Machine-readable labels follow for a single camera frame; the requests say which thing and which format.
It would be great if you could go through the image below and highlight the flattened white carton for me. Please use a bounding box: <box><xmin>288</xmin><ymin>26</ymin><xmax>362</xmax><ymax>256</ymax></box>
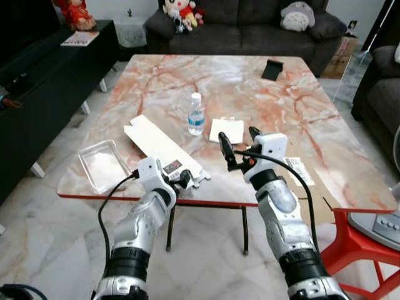
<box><xmin>123</xmin><ymin>115</ymin><xmax>211</xmax><ymax>188</ymax></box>

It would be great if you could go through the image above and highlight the clear plastic water bottle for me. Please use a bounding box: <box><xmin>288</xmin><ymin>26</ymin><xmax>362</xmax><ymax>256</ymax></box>
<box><xmin>187</xmin><ymin>92</ymin><xmax>206</xmax><ymax>136</ymax></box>

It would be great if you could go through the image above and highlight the white barcode shipping label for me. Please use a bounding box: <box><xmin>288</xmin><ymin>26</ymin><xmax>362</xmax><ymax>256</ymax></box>
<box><xmin>285</xmin><ymin>157</ymin><xmax>315</xmax><ymax>186</ymax></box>

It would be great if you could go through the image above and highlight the small black stand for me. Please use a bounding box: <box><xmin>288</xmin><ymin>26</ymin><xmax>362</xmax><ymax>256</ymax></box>
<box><xmin>261</xmin><ymin>59</ymin><xmax>284</xmax><ymax>81</ymax></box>

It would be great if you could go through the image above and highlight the clear plastic food container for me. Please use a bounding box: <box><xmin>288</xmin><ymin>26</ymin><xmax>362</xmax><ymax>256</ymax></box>
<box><xmin>77</xmin><ymin>139</ymin><xmax>132</xmax><ymax>194</ymax></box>

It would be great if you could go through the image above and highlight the orange marble table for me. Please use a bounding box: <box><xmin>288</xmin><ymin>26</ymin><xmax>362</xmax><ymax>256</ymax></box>
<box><xmin>56</xmin><ymin>54</ymin><xmax>400</xmax><ymax>300</ymax></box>

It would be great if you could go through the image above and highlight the flat brown cardboard sheet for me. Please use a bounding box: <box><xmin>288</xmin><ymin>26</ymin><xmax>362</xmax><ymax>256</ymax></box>
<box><xmin>250</xmin><ymin>141</ymin><xmax>336</xmax><ymax>226</ymax></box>

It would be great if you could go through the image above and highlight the dark grey fabric sofa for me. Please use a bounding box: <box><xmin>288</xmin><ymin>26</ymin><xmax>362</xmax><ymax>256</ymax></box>
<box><xmin>145</xmin><ymin>0</ymin><xmax>348</xmax><ymax>76</ymax></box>

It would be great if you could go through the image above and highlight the brown cardboard box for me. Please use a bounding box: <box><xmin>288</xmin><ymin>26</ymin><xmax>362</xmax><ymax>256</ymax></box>
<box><xmin>322</xmin><ymin>36</ymin><xmax>359</xmax><ymax>80</ymax></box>

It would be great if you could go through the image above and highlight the grey white round plush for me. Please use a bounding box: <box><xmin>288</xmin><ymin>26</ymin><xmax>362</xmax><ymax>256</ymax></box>
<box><xmin>280</xmin><ymin>1</ymin><xmax>316</xmax><ymax>33</ymax></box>

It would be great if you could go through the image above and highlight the dark grey armchair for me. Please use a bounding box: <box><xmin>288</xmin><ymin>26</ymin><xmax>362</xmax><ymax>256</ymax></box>
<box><xmin>351</xmin><ymin>45</ymin><xmax>400</xmax><ymax>171</ymax></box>

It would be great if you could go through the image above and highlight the red white plush doll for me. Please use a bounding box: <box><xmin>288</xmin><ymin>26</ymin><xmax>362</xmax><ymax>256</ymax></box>
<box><xmin>161</xmin><ymin>0</ymin><xmax>205</xmax><ymax>33</ymax></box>

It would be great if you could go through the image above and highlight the white lace side table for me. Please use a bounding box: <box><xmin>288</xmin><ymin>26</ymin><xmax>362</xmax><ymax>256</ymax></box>
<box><xmin>114</xmin><ymin>16</ymin><xmax>149</xmax><ymax>49</ymax></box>

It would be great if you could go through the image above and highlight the black low cabinet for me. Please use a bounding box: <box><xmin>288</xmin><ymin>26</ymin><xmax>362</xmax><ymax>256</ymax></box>
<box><xmin>0</xmin><ymin>20</ymin><xmax>119</xmax><ymax>202</ymax></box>

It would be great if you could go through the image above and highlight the white standing fan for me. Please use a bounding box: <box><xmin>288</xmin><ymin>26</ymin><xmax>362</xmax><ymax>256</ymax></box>
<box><xmin>347</xmin><ymin>125</ymin><xmax>400</xmax><ymax>251</ymax></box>

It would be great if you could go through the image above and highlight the red white magazine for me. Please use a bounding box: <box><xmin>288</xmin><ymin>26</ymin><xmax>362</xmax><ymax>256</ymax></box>
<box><xmin>61</xmin><ymin>31</ymin><xmax>100</xmax><ymax>48</ymax></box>

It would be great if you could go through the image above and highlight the red festive doll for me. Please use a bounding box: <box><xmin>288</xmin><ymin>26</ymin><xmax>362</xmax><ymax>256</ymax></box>
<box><xmin>53</xmin><ymin>0</ymin><xmax>98</xmax><ymax>32</ymax></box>

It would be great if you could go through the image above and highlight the black television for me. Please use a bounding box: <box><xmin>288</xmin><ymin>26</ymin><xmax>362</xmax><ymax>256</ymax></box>
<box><xmin>0</xmin><ymin>0</ymin><xmax>63</xmax><ymax>71</ymax></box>

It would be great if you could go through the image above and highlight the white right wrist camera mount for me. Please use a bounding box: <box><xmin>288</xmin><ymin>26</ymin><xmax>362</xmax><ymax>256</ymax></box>
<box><xmin>244</xmin><ymin>132</ymin><xmax>289</xmax><ymax>183</ymax></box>

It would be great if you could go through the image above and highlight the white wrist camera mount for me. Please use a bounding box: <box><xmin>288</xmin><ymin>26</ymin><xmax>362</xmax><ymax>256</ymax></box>
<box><xmin>244</xmin><ymin>132</ymin><xmax>289</xmax><ymax>183</ymax></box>
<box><xmin>136</xmin><ymin>156</ymin><xmax>171</xmax><ymax>192</ymax></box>

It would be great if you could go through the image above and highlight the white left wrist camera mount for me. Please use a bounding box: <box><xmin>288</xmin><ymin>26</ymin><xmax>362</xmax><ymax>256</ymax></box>
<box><xmin>136</xmin><ymin>156</ymin><xmax>171</xmax><ymax>192</ymax></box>

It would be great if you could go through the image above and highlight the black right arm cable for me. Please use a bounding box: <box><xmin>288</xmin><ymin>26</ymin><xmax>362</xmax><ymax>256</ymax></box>
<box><xmin>232</xmin><ymin>149</ymin><xmax>321</xmax><ymax>257</ymax></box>

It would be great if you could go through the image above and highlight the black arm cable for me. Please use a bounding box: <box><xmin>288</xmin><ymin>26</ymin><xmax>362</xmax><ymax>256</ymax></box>
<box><xmin>232</xmin><ymin>149</ymin><xmax>321</xmax><ymax>257</ymax></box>
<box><xmin>98</xmin><ymin>169</ymin><xmax>141</xmax><ymax>266</ymax></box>

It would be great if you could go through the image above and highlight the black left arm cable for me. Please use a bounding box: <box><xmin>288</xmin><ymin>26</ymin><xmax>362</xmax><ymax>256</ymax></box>
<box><xmin>98</xmin><ymin>169</ymin><xmax>141</xmax><ymax>266</ymax></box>

